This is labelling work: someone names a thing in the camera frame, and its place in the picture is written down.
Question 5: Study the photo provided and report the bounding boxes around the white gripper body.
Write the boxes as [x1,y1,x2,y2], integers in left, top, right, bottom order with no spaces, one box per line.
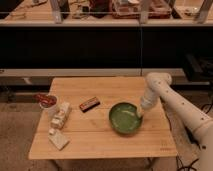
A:
[141,90,157,110]

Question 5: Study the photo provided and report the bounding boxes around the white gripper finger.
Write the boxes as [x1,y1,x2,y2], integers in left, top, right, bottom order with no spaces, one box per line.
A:
[137,107,144,118]

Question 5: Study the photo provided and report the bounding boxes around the green ceramic bowl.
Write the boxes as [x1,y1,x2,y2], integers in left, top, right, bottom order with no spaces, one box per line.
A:
[109,102,143,135]

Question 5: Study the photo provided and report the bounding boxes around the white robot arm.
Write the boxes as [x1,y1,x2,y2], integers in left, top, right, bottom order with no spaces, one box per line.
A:
[140,72,213,171]

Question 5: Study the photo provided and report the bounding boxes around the brown chocolate bar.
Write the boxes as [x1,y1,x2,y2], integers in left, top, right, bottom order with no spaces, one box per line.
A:
[79,97,100,113]

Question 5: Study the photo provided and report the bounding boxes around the wooden folding table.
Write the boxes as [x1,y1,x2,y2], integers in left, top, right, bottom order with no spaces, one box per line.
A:
[29,77,177,159]

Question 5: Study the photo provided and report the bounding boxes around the black box at right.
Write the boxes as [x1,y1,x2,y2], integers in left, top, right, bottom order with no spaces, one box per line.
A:
[182,54,213,82]

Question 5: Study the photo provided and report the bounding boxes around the white toy truck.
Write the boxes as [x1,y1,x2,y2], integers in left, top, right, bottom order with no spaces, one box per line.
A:
[50,102,72,129]

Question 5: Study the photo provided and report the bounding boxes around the white flat box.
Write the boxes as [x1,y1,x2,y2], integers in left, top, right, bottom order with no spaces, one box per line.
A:
[48,128,69,150]

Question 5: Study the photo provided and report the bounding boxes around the red tray on shelf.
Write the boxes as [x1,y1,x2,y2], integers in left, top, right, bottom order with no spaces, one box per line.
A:
[111,0,171,19]

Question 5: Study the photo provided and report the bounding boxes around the white cup with red snack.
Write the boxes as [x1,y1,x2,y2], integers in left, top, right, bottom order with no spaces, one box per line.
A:
[35,94,59,118]

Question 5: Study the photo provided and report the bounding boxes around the long metal shelf bench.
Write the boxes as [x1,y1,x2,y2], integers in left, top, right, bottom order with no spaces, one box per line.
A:
[0,0,213,86]

